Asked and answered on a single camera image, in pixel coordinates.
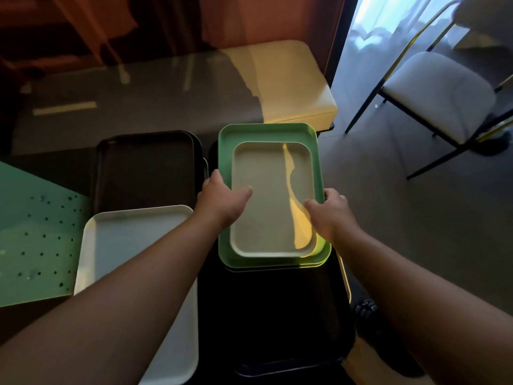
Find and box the green perforated metal shelf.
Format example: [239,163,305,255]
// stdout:
[0,160,91,309]

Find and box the black tray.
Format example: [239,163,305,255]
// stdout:
[200,252,357,378]

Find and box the person's dark sneaker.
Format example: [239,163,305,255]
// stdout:
[352,299,425,378]

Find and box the person's left forearm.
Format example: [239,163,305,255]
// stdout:
[0,214,225,385]

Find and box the dark brown tray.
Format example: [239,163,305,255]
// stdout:
[92,130,207,215]

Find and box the small pale cream tray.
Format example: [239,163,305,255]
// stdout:
[229,141,318,258]

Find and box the person's left hand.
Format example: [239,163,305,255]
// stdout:
[193,169,253,231]

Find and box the white cushioned metal chair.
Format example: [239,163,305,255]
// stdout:
[344,0,513,181]

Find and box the person's right forearm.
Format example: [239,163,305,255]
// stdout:
[332,228,513,385]

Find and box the green tray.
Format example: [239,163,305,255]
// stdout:
[217,122,332,269]

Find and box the white tray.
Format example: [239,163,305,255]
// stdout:
[73,204,200,385]

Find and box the person's right hand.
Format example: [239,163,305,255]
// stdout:
[303,188,361,245]

